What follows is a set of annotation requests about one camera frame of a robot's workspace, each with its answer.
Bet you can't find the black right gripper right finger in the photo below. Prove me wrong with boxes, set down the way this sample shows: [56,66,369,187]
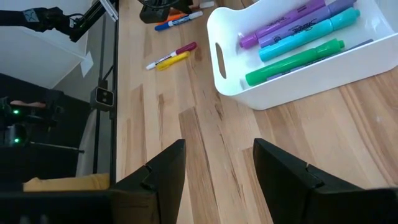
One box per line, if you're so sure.
[252,138,398,224]

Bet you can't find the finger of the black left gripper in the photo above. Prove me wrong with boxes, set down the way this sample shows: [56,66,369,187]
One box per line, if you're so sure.
[170,0,193,15]
[139,5,171,24]

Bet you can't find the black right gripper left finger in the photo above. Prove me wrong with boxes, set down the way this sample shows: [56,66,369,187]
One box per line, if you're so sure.
[0,138,187,224]

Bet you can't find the blue Expo marker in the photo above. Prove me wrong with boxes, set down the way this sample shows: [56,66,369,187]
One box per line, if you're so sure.
[154,11,204,32]

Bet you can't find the orange highlighter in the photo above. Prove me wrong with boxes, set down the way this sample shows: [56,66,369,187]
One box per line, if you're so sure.
[157,12,187,26]

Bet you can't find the brown white marker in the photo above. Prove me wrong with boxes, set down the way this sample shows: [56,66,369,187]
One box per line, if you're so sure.
[169,1,216,16]

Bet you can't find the maroon white marker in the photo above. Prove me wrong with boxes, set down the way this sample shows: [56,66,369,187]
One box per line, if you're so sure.
[145,41,198,71]

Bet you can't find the yellow highlighter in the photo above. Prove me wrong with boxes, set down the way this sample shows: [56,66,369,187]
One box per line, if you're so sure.
[155,50,191,72]

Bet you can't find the purple Sharpie highlighter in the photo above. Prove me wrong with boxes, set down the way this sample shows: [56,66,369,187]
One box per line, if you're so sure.
[238,0,326,50]

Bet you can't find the green Sharpie highlighter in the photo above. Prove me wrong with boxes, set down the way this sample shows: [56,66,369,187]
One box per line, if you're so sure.
[244,37,345,87]

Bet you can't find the teal Sharpie highlighter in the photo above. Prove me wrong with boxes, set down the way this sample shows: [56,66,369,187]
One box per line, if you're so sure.
[258,7,361,62]

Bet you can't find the silver aluminium bar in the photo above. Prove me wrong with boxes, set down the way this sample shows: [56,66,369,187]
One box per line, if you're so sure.
[98,0,119,21]

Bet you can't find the white cloth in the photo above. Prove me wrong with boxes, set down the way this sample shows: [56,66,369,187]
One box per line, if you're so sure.
[75,108,101,179]

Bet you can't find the white paper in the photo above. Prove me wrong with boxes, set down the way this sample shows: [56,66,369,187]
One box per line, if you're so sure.
[80,50,95,78]

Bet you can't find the white plastic bin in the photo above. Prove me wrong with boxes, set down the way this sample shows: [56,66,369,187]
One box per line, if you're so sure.
[206,0,398,111]

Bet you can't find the yellow cushion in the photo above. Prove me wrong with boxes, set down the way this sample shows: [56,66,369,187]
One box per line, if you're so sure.
[22,172,111,192]

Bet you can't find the white board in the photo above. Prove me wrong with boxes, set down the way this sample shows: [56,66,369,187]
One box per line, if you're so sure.
[0,0,94,90]

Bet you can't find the black device green lights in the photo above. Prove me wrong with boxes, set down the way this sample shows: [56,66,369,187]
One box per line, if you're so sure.
[0,96,60,149]

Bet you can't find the person's hand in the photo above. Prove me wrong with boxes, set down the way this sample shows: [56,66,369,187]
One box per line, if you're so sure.
[10,100,47,109]

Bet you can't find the black metal table frame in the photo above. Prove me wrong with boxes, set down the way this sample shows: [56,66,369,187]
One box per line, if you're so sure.
[92,0,121,187]

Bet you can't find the table-level camera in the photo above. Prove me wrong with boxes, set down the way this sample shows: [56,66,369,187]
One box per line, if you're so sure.
[90,86,114,113]

